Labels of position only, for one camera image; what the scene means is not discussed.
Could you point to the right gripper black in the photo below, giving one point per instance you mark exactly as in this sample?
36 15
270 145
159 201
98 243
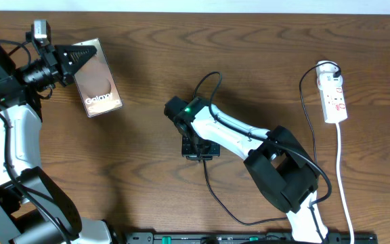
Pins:
214 151

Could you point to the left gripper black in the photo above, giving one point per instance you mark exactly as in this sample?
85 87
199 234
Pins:
49 55

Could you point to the Galaxy S25 Ultra smartphone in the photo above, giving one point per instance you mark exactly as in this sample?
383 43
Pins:
96 84

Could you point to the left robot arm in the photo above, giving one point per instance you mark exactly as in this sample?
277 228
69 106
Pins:
33 208

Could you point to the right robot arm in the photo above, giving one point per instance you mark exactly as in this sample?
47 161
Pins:
279 166

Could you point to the white power strip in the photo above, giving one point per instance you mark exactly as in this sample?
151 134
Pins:
329 82

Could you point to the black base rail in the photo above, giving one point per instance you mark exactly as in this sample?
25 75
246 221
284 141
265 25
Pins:
217 238

